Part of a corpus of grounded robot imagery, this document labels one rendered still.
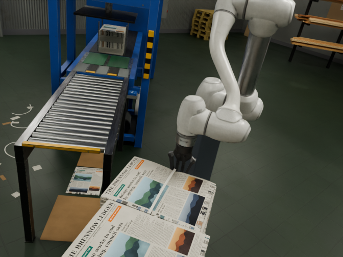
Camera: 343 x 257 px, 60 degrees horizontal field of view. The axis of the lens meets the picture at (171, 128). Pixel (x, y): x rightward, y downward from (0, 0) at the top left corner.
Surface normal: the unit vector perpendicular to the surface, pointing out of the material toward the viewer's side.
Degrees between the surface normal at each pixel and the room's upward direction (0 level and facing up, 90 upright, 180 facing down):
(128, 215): 2
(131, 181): 1
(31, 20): 90
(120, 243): 1
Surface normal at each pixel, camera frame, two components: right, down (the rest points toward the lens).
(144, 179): 0.22, -0.84
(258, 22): -0.44, 0.77
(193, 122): -0.23, 0.39
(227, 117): -0.11, -0.35
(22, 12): 0.65, 0.45
